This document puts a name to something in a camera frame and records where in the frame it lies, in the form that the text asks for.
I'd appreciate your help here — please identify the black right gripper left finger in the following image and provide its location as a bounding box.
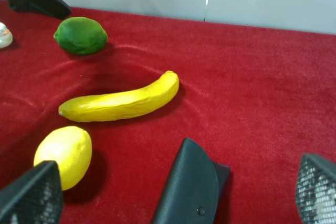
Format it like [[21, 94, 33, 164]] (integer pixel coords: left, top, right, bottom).
[[1, 161, 63, 224]]

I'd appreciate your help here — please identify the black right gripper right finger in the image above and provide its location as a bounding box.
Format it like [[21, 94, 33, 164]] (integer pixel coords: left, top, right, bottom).
[[295, 153, 335, 224]]

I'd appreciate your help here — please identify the green lime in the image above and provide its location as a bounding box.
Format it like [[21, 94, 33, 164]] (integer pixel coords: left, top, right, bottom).
[[53, 16, 108, 55]]

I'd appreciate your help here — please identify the white rubber duck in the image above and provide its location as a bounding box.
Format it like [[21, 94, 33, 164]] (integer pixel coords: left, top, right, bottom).
[[0, 23, 13, 48]]

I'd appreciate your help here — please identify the yellow lemon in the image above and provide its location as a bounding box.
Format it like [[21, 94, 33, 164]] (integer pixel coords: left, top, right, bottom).
[[33, 126, 92, 191]]

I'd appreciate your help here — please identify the yellow banana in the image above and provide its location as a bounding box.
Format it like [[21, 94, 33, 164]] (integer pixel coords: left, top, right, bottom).
[[58, 70, 180, 122]]

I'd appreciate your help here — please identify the red velvet table cloth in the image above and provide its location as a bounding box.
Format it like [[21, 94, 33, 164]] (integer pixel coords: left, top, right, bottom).
[[1, 1, 335, 223]]

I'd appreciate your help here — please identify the black glasses case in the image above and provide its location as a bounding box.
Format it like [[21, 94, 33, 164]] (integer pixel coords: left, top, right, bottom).
[[151, 137, 230, 223]]

